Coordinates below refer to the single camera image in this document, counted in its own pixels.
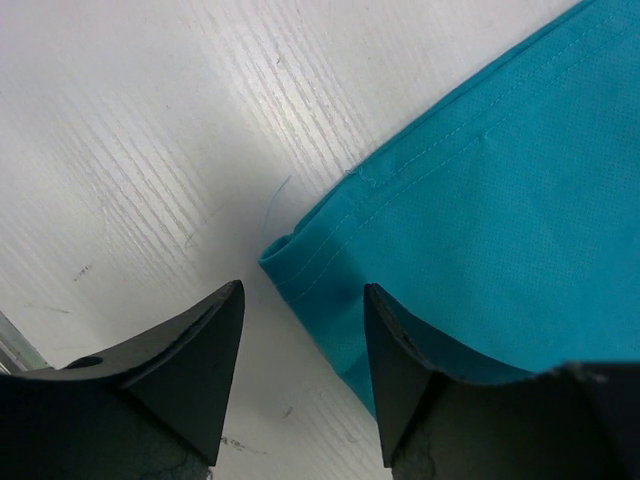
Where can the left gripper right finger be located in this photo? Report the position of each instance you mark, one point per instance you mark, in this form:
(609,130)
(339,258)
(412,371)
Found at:
(441,404)

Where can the teal t-shirt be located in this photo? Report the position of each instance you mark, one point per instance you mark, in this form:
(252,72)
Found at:
(507,216)

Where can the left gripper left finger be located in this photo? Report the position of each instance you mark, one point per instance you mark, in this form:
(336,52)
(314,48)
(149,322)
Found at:
(156,400)

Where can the aluminium front rail frame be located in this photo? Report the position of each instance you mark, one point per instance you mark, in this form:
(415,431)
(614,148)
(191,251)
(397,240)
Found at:
(17,353)

